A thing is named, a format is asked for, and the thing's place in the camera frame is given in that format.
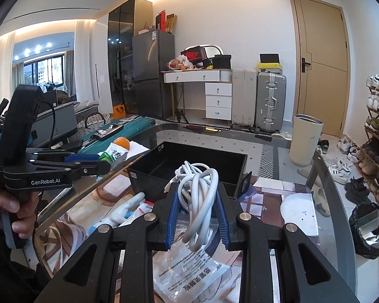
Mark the cardboard boxes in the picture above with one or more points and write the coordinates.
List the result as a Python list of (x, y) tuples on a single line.
[(167, 22)]

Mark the beige cylindrical bin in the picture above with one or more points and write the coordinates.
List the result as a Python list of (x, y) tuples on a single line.
[(304, 142)]

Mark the dark grey fridge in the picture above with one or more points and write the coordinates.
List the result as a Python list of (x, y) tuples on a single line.
[(153, 69)]

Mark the clear printed plastic packet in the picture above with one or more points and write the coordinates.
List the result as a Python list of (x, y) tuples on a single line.
[(189, 271)]

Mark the grey sofa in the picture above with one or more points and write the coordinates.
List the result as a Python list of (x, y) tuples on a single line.
[(82, 105)]

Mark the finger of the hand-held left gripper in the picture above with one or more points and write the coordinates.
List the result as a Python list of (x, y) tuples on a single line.
[(82, 158), (91, 169)]

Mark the beige wooden door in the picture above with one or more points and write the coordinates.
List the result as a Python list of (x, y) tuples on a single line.
[(322, 63)]

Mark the black trash bag bin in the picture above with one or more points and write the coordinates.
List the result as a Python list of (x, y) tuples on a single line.
[(366, 227)]

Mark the pale pink flat box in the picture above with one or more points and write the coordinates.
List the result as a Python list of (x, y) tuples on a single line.
[(271, 184)]

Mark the yellow box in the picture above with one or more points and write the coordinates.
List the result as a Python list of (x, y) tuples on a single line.
[(270, 67)]

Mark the black organizer box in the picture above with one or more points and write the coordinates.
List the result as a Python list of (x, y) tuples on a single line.
[(208, 161)]

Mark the printed cloth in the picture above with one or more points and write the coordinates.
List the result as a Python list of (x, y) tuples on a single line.
[(72, 230)]

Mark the dark monitor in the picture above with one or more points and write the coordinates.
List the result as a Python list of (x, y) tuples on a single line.
[(63, 123)]

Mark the orange paper bag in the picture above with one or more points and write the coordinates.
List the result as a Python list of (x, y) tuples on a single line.
[(119, 111)]

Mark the tall dark glass cabinet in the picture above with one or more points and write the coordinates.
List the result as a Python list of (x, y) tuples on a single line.
[(120, 60)]

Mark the teal suitcase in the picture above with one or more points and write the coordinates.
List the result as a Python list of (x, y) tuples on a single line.
[(135, 127)]

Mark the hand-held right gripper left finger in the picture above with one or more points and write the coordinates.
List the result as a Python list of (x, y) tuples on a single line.
[(172, 217)]

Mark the white paper towel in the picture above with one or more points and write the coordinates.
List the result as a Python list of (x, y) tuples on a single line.
[(139, 150)]

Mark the silver suitcase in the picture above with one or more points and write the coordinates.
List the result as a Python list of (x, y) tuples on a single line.
[(271, 101)]

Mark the black shoes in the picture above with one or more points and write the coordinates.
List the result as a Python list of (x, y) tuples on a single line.
[(358, 191)]

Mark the green and white snack packet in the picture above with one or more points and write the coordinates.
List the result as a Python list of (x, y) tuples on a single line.
[(112, 156)]

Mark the beige suitcase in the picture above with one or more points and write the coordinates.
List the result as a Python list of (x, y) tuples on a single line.
[(243, 97)]

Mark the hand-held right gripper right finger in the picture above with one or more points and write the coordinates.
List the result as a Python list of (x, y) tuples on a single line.
[(222, 221)]

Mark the white gloves packet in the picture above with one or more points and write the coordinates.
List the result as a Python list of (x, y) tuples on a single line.
[(126, 210)]

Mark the white sneakers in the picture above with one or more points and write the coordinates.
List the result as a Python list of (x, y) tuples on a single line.
[(339, 172)]

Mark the white desk with drawers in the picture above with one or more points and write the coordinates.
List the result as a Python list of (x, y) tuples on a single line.
[(218, 101)]

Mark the black tripod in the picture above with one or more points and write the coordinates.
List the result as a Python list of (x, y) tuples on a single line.
[(182, 116)]

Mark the plastic bag with food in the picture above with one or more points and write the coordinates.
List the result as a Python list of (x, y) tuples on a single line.
[(180, 63)]

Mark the red and black shoe box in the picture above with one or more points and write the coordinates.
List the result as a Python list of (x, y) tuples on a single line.
[(192, 55)]

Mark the black flat panel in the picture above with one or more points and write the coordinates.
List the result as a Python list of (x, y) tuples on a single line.
[(269, 58)]

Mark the oval mirror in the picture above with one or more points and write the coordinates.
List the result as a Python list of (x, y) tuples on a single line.
[(216, 49)]

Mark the shoe rack with shoes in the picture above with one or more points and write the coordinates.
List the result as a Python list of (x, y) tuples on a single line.
[(377, 126)]

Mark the orange fruit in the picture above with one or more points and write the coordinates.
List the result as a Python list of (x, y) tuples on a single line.
[(121, 142)]

